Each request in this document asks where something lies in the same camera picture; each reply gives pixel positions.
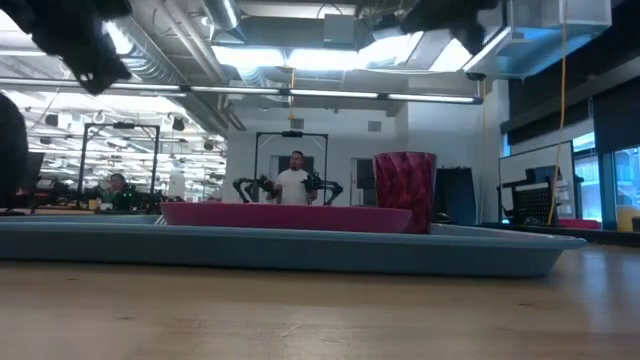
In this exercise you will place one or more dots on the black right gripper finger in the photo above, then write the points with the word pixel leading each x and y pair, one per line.
pixel 430 17

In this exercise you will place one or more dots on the dark red faceted cup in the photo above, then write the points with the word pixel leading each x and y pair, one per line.
pixel 405 192

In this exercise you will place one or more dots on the pink red plate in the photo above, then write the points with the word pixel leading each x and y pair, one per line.
pixel 285 218

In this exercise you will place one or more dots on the blue plastic tray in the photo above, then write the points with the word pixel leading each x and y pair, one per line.
pixel 300 255

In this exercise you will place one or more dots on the black background robot arm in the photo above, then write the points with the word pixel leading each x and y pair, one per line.
pixel 327 186
pixel 250 186

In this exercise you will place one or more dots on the long linear ceiling light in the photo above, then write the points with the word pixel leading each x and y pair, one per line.
pixel 425 97

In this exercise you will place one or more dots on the grey ceiling box unit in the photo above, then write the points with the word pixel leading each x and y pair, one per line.
pixel 339 30

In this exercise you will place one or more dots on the white board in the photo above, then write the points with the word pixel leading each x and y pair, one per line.
pixel 530 157

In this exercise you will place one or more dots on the seated person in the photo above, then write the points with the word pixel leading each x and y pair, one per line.
pixel 117 192

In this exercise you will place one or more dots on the black upright panel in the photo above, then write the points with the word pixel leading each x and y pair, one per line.
pixel 460 195

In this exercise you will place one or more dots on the black pegboard cart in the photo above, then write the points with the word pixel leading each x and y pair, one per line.
pixel 532 202

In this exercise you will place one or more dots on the standing person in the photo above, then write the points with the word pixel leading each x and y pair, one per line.
pixel 294 185

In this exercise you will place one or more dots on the red seat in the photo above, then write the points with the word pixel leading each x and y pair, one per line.
pixel 580 223

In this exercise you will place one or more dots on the yellow seat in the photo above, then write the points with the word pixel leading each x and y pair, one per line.
pixel 629 220

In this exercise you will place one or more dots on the black dome camera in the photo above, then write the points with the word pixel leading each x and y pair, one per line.
pixel 475 76

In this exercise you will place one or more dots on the large silver air duct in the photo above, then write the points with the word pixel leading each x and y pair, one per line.
pixel 540 45

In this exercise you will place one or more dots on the black camera stand frame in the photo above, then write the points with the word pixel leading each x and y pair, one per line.
pixel 256 160
pixel 82 165

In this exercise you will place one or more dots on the grey wall vent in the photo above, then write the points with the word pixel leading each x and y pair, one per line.
pixel 297 123
pixel 374 126

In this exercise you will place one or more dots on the black wall screen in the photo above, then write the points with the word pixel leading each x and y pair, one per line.
pixel 365 175

